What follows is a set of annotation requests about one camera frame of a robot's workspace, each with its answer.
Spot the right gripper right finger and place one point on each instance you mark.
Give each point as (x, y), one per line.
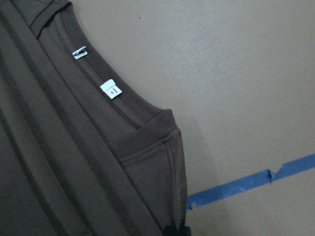
(187, 231)

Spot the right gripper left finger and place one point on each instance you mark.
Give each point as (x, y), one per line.
(171, 230)

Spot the dark brown t-shirt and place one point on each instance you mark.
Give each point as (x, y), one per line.
(81, 153)

